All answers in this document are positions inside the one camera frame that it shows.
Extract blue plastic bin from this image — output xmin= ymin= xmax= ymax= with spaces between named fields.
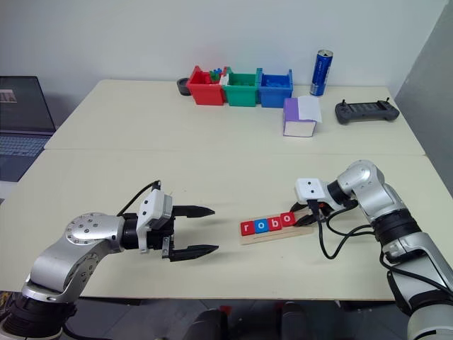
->
xmin=256 ymin=67 xmax=294 ymax=108

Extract red plastic bin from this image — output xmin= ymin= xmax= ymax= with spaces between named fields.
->
xmin=187 ymin=64 xmax=227 ymax=106

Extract green plastic bin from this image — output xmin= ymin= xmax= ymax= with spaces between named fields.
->
xmin=222 ymin=67 xmax=259 ymax=108

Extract dark grey handheld controller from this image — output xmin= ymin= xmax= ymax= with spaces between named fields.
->
xmin=334 ymin=98 xmax=401 ymax=126

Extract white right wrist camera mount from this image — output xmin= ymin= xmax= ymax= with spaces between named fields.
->
xmin=294 ymin=177 xmax=331 ymax=207

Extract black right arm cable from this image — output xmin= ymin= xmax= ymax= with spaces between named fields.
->
xmin=305 ymin=199 xmax=377 ymax=261

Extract dark rounded shape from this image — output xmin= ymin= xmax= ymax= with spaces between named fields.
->
xmin=190 ymin=307 xmax=228 ymax=340
xmin=280 ymin=301 xmax=309 ymax=340

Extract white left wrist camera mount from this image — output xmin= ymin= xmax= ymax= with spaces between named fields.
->
xmin=135 ymin=191 xmax=175 ymax=255

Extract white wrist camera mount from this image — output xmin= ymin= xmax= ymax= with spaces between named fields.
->
xmin=294 ymin=177 xmax=331 ymax=207
xmin=135 ymin=191 xmax=175 ymax=255

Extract purple and white box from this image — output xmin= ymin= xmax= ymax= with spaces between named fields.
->
xmin=282 ymin=96 xmax=321 ymax=138

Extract grey laptop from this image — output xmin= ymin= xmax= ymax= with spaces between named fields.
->
xmin=0 ymin=75 xmax=57 ymax=183

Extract black round dish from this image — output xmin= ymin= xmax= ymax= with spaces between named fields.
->
xmin=176 ymin=77 xmax=193 ymax=97

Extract small coloured toy bricks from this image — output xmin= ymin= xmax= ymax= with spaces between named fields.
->
xmin=209 ymin=66 xmax=231 ymax=86

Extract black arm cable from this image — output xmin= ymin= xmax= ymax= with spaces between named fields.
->
xmin=305 ymin=199 xmax=377 ymax=261
xmin=116 ymin=180 xmax=162 ymax=217

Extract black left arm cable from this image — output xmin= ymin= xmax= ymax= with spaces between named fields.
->
xmin=116 ymin=180 xmax=162 ymax=217

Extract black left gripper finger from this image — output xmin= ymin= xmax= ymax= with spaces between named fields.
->
xmin=168 ymin=244 xmax=220 ymax=264
xmin=171 ymin=204 xmax=216 ymax=220

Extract white paper sheet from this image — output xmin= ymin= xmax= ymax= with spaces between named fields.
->
xmin=297 ymin=95 xmax=323 ymax=123

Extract blue drink can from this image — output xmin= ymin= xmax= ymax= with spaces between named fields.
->
xmin=309 ymin=49 xmax=335 ymax=98

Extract wooden letter tray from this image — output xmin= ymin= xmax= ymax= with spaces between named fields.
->
xmin=239 ymin=222 xmax=315 ymax=247

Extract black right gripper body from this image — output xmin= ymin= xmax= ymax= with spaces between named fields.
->
xmin=300 ymin=201 xmax=331 ymax=221

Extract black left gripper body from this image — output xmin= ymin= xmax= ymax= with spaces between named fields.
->
xmin=146 ymin=215 xmax=177 ymax=262

